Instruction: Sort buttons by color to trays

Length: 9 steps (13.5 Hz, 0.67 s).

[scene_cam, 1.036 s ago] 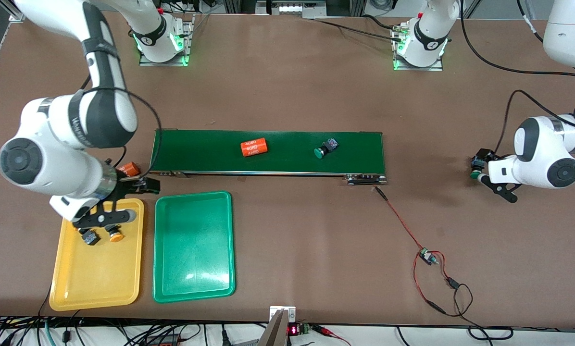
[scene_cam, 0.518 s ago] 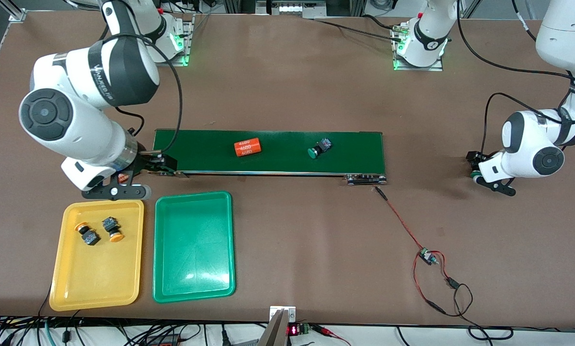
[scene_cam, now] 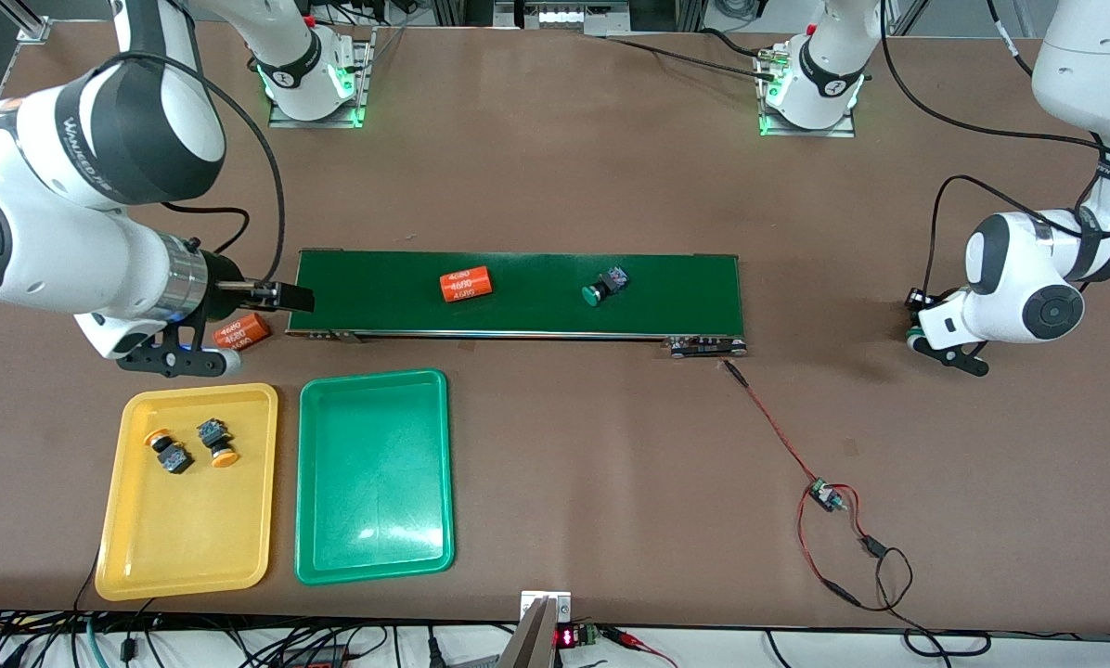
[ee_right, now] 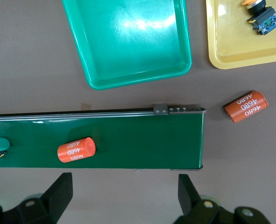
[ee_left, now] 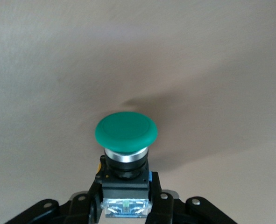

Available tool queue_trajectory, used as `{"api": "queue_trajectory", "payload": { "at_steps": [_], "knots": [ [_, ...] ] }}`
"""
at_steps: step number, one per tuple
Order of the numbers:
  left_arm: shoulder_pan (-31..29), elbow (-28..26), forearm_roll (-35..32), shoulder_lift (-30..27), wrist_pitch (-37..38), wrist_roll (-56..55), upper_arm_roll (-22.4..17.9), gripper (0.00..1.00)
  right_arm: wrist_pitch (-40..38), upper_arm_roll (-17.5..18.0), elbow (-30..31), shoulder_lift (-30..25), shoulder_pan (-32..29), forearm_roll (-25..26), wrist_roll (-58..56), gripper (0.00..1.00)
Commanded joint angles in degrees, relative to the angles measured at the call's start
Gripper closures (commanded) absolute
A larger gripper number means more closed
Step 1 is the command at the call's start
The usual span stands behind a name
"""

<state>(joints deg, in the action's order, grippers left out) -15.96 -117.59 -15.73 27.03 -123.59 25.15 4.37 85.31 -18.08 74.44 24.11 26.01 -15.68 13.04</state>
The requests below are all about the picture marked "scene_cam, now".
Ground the orange cylinder with white print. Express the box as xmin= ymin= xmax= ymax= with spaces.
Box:
xmin=439 ymin=266 xmax=494 ymax=304
xmin=213 ymin=313 xmax=273 ymax=352

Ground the yellow push button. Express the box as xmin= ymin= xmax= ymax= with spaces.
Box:
xmin=196 ymin=419 xmax=240 ymax=469
xmin=144 ymin=428 xmax=194 ymax=475

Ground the green plastic tray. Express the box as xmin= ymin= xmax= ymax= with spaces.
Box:
xmin=294 ymin=368 xmax=456 ymax=586

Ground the green conveyor belt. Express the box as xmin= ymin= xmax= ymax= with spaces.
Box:
xmin=285 ymin=249 xmax=748 ymax=359

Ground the yellow plastic tray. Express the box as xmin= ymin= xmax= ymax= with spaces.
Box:
xmin=95 ymin=382 xmax=279 ymax=602

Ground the silver control box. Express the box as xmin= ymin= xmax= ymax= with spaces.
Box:
xmin=495 ymin=0 xmax=704 ymax=38

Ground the silver metal clamp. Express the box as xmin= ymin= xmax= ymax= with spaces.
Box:
xmin=497 ymin=590 xmax=573 ymax=668

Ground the red clip lead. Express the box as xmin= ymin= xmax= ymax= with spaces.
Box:
xmin=601 ymin=626 xmax=678 ymax=668

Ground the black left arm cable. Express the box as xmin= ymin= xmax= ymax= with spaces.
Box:
xmin=880 ymin=0 xmax=1110 ymax=298

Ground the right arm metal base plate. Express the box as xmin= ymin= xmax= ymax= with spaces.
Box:
xmin=267 ymin=28 xmax=376 ymax=129

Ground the red black wire module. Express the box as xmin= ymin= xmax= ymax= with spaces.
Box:
xmin=722 ymin=359 xmax=867 ymax=609

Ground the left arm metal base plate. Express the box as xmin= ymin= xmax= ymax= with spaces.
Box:
xmin=757 ymin=42 xmax=858 ymax=139

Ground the black looped cable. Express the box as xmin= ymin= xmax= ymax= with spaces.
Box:
xmin=857 ymin=533 xmax=994 ymax=660

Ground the black base cable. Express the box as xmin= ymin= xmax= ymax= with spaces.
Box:
xmin=601 ymin=28 xmax=783 ymax=83

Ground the aluminium profile bracket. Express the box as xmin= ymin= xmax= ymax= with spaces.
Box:
xmin=0 ymin=0 xmax=51 ymax=44

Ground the black cable bundle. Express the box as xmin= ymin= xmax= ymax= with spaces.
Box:
xmin=0 ymin=608 xmax=519 ymax=668

